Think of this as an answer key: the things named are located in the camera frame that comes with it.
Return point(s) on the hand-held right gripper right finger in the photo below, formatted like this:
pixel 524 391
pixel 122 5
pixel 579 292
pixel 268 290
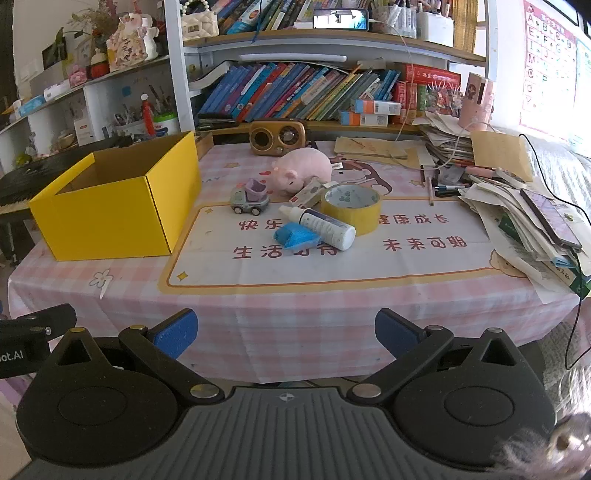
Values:
pixel 397 330

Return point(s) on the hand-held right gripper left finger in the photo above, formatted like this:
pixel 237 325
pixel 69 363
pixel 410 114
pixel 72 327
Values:
pixel 178 330

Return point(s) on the grey toy truck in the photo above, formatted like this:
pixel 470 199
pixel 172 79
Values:
pixel 249 201

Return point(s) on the blue wipes pack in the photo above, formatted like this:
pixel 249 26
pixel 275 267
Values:
pixel 31 106

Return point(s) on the wooden retro radio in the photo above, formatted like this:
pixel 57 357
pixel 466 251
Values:
pixel 279 136

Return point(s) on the red printed box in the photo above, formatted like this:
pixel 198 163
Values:
pixel 429 76

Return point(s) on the messy pile of booklets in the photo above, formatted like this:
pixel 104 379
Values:
pixel 508 217

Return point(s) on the smartphone with lit screen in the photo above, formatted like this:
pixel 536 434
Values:
pixel 341 18

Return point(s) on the row of leaning colourful books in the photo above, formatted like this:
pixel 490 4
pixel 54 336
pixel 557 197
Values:
pixel 286 92

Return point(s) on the black electronic keyboard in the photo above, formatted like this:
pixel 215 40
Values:
pixel 27 180

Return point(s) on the pink alphabet wall poster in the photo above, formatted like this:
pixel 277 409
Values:
pixel 547 69

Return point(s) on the white tall bookshelf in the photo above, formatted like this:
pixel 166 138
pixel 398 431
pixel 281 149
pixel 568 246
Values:
pixel 175 69

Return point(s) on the pink plush pig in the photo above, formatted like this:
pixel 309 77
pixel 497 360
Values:
pixel 304 166

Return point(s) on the white jar green lid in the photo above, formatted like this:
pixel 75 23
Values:
pixel 167 127

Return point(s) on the yellow cardboard box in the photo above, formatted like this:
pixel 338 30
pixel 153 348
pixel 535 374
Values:
pixel 115 217

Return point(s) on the yellow tape roll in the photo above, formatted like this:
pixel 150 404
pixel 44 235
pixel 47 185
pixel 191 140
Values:
pixel 351 218

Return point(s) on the pink cylinder holder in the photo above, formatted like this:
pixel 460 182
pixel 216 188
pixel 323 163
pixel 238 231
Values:
pixel 475 101

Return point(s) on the smartphone on papers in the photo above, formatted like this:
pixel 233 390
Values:
pixel 549 217

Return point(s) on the blue plastic packet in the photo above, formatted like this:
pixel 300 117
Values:
pixel 295 235

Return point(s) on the brown paper envelope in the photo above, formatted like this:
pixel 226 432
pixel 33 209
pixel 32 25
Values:
pixel 501 154

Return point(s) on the stack of worn papers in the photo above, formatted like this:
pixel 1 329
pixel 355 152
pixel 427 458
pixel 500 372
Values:
pixel 445 138

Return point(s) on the white quilted handbag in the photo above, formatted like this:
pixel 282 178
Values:
pixel 198 27

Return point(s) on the white box red label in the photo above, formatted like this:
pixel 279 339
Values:
pixel 84 131

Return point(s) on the white squeeze bottle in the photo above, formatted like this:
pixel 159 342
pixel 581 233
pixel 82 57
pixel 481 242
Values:
pixel 328 228

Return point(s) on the row of stacked mixed books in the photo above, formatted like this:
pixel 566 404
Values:
pixel 277 14

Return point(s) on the orange blue carton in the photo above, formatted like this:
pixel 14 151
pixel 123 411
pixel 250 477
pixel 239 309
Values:
pixel 364 119
pixel 378 107

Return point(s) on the red round doll figure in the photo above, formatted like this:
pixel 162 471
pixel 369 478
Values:
pixel 99 67

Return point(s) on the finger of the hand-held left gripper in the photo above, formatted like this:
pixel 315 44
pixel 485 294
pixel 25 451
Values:
pixel 41 323

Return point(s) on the white pen organiser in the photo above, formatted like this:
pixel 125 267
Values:
pixel 131 128

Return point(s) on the person's fuzzy clothing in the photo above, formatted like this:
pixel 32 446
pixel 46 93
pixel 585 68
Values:
pixel 568 443

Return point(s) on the small white toy car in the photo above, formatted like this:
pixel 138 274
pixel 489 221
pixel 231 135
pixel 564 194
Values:
pixel 307 194

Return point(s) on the flat brown paper sheet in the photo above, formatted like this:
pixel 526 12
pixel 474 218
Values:
pixel 374 150

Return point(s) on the white storage box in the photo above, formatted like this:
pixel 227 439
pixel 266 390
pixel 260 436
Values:
pixel 434 30

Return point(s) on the white cubby shelf unit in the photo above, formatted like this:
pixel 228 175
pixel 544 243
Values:
pixel 99 106

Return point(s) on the red slim bottle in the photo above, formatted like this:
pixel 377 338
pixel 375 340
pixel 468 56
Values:
pixel 147 117

